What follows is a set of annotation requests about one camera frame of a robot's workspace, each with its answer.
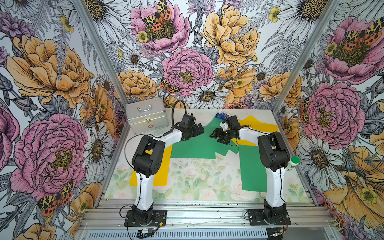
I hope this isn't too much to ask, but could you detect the silver metal case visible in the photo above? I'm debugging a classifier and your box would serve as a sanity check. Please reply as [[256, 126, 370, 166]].
[[126, 98, 169, 135]]

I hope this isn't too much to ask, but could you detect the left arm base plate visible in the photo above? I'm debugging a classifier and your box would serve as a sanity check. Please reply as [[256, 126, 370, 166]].
[[124, 210, 168, 227]]

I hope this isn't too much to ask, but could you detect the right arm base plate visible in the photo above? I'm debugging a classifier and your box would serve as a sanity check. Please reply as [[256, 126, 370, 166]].
[[246, 209, 292, 226]]

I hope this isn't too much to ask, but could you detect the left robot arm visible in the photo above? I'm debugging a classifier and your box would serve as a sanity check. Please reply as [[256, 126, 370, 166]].
[[132, 124, 204, 225]]

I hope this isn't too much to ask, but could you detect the green cap white bottle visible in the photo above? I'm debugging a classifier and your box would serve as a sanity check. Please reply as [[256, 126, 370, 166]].
[[286, 156, 301, 171]]

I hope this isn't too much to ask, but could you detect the large green paper sheet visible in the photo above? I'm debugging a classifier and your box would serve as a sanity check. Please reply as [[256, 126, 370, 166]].
[[239, 145, 267, 193]]

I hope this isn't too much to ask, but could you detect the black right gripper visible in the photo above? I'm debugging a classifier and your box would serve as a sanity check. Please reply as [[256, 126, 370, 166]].
[[210, 128, 236, 146]]

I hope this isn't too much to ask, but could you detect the aluminium rail frame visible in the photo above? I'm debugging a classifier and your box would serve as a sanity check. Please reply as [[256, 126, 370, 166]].
[[79, 195, 335, 230]]

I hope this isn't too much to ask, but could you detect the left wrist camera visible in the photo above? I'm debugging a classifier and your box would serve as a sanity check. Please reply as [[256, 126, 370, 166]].
[[179, 113, 196, 129]]

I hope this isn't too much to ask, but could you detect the aluminium corner post right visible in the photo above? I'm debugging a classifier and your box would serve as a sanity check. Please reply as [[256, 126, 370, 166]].
[[272, 0, 341, 114]]

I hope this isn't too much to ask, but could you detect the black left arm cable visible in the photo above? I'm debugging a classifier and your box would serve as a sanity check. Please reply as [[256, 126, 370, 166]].
[[161, 98, 188, 137]]

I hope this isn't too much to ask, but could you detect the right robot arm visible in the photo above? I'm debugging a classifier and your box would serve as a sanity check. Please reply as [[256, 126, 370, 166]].
[[210, 126, 291, 228]]

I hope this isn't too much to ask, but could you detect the yellow paper sheet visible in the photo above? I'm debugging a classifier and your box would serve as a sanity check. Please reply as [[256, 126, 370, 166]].
[[237, 116, 279, 146], [129, 144, 173, 187]]

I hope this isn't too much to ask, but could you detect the blue white snack packet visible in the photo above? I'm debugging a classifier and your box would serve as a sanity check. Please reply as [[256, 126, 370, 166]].
[[215, 110, 230, 121]]

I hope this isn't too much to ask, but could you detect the aluminium corner post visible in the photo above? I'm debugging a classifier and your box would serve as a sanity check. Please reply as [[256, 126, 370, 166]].
[[272, 0, 341, 114], [74, 1, 129, 106]]

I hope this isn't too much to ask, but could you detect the aluminium corner post left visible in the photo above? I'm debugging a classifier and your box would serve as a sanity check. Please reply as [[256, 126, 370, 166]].
[[74, 1, 129, 106]]

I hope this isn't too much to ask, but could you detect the yellow paper sheet top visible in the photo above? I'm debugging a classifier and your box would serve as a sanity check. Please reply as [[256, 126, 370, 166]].
[[237, 116, 279, 146]]

